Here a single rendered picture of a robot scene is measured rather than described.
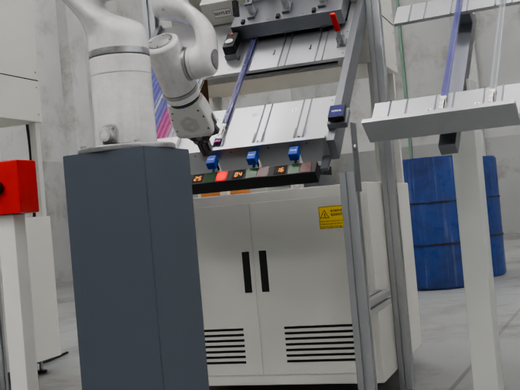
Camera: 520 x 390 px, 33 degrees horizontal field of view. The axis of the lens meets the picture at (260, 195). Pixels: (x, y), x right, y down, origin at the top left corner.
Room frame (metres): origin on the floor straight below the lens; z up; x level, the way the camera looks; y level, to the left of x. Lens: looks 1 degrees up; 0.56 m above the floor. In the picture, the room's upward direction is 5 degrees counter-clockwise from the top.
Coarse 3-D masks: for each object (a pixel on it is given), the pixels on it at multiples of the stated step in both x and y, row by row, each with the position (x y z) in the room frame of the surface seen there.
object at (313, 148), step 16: (256, 144) 2.18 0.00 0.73; (272, 144) 2.16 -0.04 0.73; (288, 144) 2.15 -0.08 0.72; (304, 144) 2.14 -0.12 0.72; (320, 144) 2.13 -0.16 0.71; (192, 160) 2.25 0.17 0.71; (224, 160) 2.23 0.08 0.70; (240, 160) 2.22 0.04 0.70; (272, 160) 2.20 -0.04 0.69; (288, 160) 2.19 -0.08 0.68; (304, 160) 2.18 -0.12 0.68; (320, 160) 2.17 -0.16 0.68
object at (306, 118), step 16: (224, 112) 2.37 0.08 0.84; (240, 112) 2.34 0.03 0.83; (256, 112) 2.32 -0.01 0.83; (272, 112) 2.30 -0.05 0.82; (288, 112) 2.28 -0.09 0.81; (304, 112) 2.25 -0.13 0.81; (320, 112) 2.23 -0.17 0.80; (240, 128) 2.29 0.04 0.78; (256, 128) 2.26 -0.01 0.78; (272, 128) 2.24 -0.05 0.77; (288, 128) 2.22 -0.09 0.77; (304, 128) 2.19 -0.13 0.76; (320, 128) 2.18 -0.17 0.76; (192, 144) 2.30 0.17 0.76; (224, 144) 2.26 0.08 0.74; (240, 144) 2.24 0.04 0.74
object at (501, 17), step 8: (504, 0) 2.10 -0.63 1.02; (504, 8) 2.08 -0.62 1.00; (504, 16) 2.07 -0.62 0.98; (496, 32) 2.03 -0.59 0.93; (496, 40) 2.02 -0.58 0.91; (496, 48) 2.00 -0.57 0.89; (496, 56) 1.98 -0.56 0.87; (496, 64) 1.96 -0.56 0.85; (496, 72) 1.94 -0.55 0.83; (496, 80) 1.93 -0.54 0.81; (496, 88) 1.92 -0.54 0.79
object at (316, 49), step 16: (352, 16) 2.54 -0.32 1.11; (176, 32) 2.79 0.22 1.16; (192, 32) 2.76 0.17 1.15; (224, 32) 2.70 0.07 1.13; (304, 32) 2.55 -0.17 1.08; (320, 32) 2.53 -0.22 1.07; (336, 32) 2.50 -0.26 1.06; (256, 48) 2.57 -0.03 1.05; (272, 48) 2.54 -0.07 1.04; (288, 48) 2.52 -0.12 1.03; (304, 48) 2.49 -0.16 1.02; (320, 48) 2.46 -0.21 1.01; (336, 48) 2.44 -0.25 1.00; (224, 64) 2.56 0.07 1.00; (240, 64) 2.53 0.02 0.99; (256, 64) 2.50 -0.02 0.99; (272, 64) 2.48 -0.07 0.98; (288, 64) 2.45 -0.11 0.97; (304, 64) 2.44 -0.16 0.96; (320, 64) 2.48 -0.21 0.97; (336, 64) 2.47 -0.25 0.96
